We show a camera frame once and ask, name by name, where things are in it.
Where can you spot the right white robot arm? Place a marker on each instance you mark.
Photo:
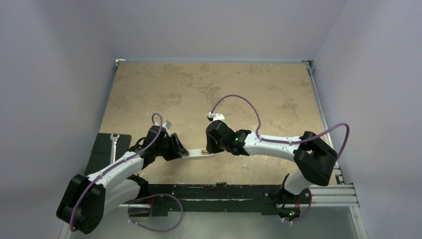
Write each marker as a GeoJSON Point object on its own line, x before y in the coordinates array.
{"type": "Point", "coordinates": [314, 158]}

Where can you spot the white remote control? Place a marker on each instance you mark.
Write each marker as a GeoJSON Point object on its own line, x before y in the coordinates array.
{"type": "Point", "coordinates": [197, 154]}

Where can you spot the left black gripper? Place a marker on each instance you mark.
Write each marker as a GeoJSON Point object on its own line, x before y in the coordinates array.
{"type": "Point", "coordinates": [177, 150]}

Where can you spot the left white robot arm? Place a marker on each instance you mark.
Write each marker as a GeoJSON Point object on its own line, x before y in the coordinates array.
{"type": "Point", "coordinates": [88, 198]}

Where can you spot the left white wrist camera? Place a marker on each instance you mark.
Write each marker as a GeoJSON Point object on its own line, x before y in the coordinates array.
{"type": "Point", "coordinates": [167, 125]}

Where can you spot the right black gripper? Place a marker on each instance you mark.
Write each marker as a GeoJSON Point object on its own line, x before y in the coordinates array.
{"type": "Point", "coordinates": [209, 145]}

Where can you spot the silver wrench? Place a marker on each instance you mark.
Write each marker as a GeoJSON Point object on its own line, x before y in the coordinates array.
{"type": "Point", "coordinates": [113, 138]}

